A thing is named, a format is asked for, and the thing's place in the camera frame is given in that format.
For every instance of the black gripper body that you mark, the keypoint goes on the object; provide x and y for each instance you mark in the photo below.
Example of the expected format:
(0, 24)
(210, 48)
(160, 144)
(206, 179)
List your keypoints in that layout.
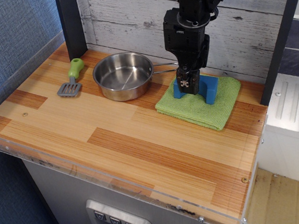
(188, 43)

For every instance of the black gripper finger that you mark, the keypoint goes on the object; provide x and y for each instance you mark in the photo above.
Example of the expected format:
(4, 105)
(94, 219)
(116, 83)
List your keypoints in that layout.
(183, 82)
(194, 81)

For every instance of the blue arch-shaped wooden handle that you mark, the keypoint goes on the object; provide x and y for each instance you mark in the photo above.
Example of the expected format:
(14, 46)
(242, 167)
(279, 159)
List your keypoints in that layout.
(208, 86)

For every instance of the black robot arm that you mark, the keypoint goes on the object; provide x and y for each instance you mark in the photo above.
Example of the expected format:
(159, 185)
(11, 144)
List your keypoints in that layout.
(199, 12)

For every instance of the green folded cloth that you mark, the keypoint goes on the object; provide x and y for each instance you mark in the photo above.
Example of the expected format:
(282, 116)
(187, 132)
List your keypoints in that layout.
(194, 109)

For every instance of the stainless steel pan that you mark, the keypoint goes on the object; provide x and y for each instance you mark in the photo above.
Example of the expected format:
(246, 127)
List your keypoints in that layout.
(124, 76)

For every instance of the white ribbed sink unit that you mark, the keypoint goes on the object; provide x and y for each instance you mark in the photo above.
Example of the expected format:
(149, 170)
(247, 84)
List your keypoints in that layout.
(279, 148)

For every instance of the clear acrylic edge guard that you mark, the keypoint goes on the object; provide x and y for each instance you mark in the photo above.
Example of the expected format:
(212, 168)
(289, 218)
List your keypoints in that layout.
(193, 171)

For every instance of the silver dispenser panel with buttons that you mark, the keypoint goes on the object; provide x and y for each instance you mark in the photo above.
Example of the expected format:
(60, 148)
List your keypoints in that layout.
(103, 214)

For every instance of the grey toy fridge cabinet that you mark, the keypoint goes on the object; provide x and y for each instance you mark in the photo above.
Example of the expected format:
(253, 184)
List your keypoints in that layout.
(67, 187)

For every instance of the green handled grey spatula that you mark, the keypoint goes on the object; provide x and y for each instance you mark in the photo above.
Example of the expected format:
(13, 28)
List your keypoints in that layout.
(71, 88)

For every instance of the dark right cabinet post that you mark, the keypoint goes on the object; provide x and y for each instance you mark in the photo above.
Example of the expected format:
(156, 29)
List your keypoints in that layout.
(288, 15)

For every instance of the dark cabinet post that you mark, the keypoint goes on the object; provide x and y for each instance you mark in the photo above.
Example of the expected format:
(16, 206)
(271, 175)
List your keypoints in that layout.
(72, 27)
(288, 15)

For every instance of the dark left cabinet post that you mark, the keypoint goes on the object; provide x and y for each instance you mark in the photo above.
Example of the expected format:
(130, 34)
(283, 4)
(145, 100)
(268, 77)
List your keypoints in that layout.
(72, 27)

